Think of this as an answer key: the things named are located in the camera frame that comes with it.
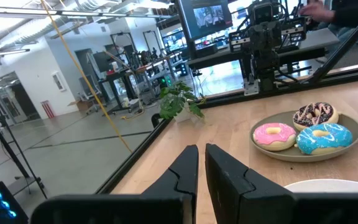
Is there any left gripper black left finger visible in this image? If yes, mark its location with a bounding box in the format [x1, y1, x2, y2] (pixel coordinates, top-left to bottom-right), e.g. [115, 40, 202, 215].
[141, 144, 200, 224]

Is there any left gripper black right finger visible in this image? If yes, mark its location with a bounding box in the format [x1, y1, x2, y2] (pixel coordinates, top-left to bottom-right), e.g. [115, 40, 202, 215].
[204, 142, 295, 224]

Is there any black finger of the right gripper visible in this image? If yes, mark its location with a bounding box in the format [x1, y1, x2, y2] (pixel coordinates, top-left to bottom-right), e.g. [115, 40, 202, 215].
[264, 29, 278, 58]
[255, 30, 265, 59]

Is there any large pink glazed donut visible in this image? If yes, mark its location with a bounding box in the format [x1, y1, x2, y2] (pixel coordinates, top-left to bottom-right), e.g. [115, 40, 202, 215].
[252, 122, 298, 152]

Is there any large chocolate pink-drizzled donut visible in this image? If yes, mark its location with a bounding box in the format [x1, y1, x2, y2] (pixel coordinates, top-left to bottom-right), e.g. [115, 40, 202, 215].
[292, 102, 340, 132]

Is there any large blue white-drizzled donut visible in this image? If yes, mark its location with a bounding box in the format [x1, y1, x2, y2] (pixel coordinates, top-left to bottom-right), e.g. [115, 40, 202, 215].
[295, 123, 354, 156]

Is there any black computer monitor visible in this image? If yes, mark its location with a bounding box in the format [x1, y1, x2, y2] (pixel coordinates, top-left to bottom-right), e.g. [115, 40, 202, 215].
[175, 0, 234, 42]

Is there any grey office desk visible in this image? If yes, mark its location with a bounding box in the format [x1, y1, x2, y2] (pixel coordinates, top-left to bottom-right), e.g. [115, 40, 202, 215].
[185, 27, 341, 70]

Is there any person's hand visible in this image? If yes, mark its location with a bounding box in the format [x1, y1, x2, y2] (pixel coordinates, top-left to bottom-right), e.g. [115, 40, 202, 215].
[299, 0, 336, 23]

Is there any grey-green round plate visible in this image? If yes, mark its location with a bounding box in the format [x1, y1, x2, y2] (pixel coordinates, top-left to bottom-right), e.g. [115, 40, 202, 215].
[249, 110, 358, 164]

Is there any potted green plant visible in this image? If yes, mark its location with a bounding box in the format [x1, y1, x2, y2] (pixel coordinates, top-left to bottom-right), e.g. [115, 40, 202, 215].
[158, 80, 206, 123]

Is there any person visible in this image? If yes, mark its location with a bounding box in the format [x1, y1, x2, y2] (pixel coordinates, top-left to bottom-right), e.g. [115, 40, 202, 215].
[300, 0, 358, 40]

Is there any white round plate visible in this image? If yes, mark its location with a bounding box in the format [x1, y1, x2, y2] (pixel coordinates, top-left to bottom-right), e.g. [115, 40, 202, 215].
[283, 179, 358, 195]

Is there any black work table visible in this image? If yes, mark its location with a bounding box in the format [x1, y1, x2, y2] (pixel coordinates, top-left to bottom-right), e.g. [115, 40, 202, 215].
[97, 67, 144, 116]

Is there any brown cardboard box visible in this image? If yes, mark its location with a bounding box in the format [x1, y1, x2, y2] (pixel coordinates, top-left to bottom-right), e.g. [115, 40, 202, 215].
[67, 98, 90, 112]

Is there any grey office chair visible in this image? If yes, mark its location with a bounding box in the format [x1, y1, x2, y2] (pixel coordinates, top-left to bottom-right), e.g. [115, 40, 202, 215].
[78, 75, 103, 115]

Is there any red striped floor sign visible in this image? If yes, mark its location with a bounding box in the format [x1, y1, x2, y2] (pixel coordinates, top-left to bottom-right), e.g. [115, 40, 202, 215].
[40, 100, 56, 119]

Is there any black tripod stand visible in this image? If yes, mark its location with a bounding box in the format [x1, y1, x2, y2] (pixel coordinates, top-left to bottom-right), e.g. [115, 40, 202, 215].
[0, 74, 48, 200]

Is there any long ceiling light strip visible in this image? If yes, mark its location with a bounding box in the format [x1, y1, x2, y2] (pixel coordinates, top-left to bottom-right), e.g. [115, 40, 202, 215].
[0, 5, 174, 20]

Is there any short ceiling light strip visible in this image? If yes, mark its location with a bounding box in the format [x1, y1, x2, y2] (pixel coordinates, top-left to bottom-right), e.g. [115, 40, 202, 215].
[0, 48, 31, 59]

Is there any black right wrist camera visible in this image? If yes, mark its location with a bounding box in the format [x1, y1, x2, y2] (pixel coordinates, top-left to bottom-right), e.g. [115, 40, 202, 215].
[252, 1, 275, 26]

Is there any black curved corner bracket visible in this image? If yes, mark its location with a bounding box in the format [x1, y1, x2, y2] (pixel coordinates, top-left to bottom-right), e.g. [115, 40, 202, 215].
[150, 113, 163, 129]

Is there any long yellow hanging cable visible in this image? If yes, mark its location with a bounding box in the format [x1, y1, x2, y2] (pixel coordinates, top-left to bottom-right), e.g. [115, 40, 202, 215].
[40, 0, 134, 154]

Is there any framed wall picture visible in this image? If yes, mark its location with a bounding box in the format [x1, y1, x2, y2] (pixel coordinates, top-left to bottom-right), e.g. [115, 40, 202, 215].
[51, 71, 67, 93]

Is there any silver ventilation duct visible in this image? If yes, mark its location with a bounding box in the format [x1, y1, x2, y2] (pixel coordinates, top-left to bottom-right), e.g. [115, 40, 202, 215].
[17, 0, 114, 41]

